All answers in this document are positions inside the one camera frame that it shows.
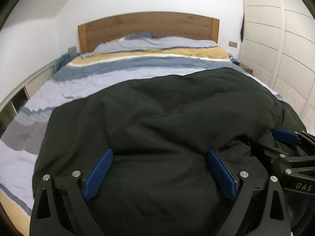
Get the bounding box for white low shelf unit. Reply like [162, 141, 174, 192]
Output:
[1, 59, 57, 135]

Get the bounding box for wooden nightstand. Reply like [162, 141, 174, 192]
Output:
[239, 63, 253, 75]

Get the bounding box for striped duvet cover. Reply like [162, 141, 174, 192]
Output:
[0, 46, 286, 229]

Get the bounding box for wall socket plate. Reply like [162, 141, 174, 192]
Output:
[229, 41, 238, 48]
[68, 46, 77, 53]

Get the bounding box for black puffer jacket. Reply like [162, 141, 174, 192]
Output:
[30, 68, 314, 235]

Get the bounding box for blue crumpled cloth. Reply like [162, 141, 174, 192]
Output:
[52, 52, 80, 74]

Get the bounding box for white wardrobe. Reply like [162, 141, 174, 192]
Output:
[240, 0, 314, 134]

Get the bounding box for grey-blue pillow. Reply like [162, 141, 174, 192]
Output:
[92, 32, 218, 54]

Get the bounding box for wooden headboard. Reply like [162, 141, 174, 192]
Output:
[77, 12, 220, 54]

